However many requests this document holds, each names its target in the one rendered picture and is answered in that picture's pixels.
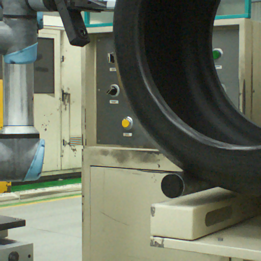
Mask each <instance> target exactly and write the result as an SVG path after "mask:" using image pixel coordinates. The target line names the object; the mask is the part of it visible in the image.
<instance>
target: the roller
mask: <svg viewBox="0 0 261 261"><path fill-rule="evenodd" d="M213 188H217V187H216V186H215V185H212V184H209V183H207V182H204V181H202V180H199V179H198V178H196V177H194V176H192V175H190V174H188V173H187V172H185V171H181V172H175V173H172V174H168V175H165V176H164V177H163V179H162V182H161V189H162V192H163V194H164V195H165V196H167V197H169V198H177V197H182V196H186V195H190V194H194V193H198V192H200V191H205V190H208V189H213Z"/></svg>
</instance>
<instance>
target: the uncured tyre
mask: <svg viewBox="0 0 261 261"><path fill-rule="evenodd" d="M220 1H221V0H116V2H115V9H114V14H113V28H112V40H113V56H114V59H115V66H116V72H117V76H118V81H119V85H120V86H121V90H122V93H123V96H124V99H125V102H126V104H127V105H128V108H129V110H130V112H131V114H132V116H133V117H134V119H135V120H136V123H137V124H138V126H139V128H140V129H141V130H142V131H143V133H144V135H145V136H146V137H147V138H148V139H149V140H150V142H151V143H152V144H153V145H154V146H155V148H156V149H157V150H158V151H160V152H161V153H162V155H164V156H165V157H166V158H167V159H169V161H171V162H172V163H174V164H175V165H176V166H177V167H179V168H180V169H182V170H183V171H185V172H187V173H188V174H190V175H192V176H194V177H196V178H198V179H199V180H202V181H204V182H207V183H209V184H212V185H215V186H216V187H220V188H223V189H226V190H230V191H234V192H237V193H243V194H250V195H261V125H258V124H257V123H255V122H253V121H252V120H251V119H249V118H248V117H246V116H245V115H244V114H243V113H242V112H241V111H240V110H239V109H238V108H237V107H236V106H235V105H234V104H233V103H232V101H231V99H230V98H229V97H228V96H227V94H226V92H225V90H224V88H223V87H222V85H221V83H220V80H219V77H218V74H217V72H216V69H215V64H214V58H213V47H212V37H213V26H214V20H215V16H216V14H217V10H218V6H219V3H220Z"/></svg>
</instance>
